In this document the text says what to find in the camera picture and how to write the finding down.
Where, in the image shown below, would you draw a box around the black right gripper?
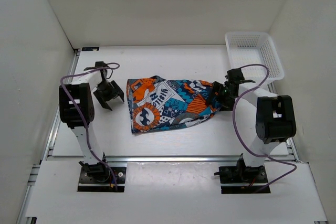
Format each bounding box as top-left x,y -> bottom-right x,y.
205,81 -> 237,112

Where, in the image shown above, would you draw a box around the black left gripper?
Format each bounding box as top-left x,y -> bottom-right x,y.
93,80 -> 124,110

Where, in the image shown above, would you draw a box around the colourful patterned shorts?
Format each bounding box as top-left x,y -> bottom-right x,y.
127,76 -> 221,134

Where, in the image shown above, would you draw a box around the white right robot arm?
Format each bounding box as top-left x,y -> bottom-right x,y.
206,68 -> 297,182

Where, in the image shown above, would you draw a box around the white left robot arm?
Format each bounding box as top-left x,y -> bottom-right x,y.
59,61 -> 124,187

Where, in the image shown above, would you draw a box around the white plastic mesh basket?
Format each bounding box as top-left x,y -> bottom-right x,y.
225,31 -> 285,85

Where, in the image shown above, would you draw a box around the white front cover board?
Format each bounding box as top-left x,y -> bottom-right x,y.
26,161 -> 327,223

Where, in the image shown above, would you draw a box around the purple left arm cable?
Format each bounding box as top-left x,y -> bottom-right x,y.
59,62 -> 121,192

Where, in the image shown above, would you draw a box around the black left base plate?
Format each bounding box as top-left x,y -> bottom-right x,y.
77,167 -> 127,193

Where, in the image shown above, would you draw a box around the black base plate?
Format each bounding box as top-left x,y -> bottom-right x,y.
77,167 -> 127,193
214,166 -> 271,195

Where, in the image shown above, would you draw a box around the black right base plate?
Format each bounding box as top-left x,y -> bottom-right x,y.
214,166 -> 271,195

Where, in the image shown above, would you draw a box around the aluminium table frame rail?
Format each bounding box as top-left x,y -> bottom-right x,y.
15,47 -> 329,224

